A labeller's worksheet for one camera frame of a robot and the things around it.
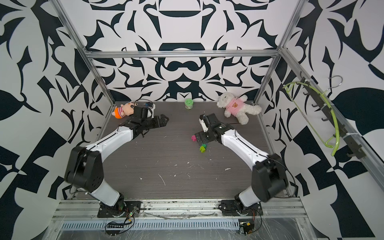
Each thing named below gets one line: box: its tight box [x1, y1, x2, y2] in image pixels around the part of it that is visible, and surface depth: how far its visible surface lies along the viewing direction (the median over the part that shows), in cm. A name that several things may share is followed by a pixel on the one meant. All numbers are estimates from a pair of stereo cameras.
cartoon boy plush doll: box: [111, 101, 138, 119], surface depth 107 cm
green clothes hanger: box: [282, 81, 339, 156], surface depth 58 cm
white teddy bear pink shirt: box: [216, 92, 262, 125], surface depth 110 cm
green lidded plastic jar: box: [184, 98, 194, 110], surface depth 117 cm
